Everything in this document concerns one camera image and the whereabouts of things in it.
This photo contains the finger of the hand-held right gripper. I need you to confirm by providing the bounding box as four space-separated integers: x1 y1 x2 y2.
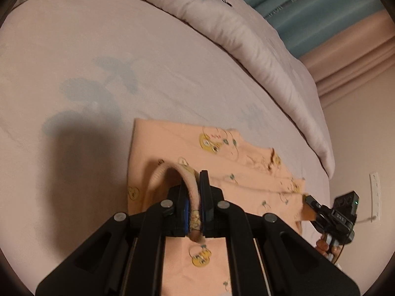
304 194 327 223

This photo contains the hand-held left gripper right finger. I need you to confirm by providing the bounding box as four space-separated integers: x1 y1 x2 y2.
199 170 360 296

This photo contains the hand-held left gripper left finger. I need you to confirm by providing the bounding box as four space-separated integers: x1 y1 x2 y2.
35 186 190 296

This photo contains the peach cartoon print shirt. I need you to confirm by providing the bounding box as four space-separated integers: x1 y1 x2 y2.
126 118 307 296

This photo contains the person's right hand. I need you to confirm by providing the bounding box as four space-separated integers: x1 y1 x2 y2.
315 234 342 264

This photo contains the grey duvet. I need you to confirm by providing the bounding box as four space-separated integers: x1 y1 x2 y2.
76 0 336 179

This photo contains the pink curtain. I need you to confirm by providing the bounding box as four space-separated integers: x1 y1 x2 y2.
298 9 395 99

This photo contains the teal curtain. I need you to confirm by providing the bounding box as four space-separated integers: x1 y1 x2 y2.
230 0 386 59

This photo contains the white wall socket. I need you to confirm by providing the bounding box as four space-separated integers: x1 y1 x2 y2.
369 171 381 220

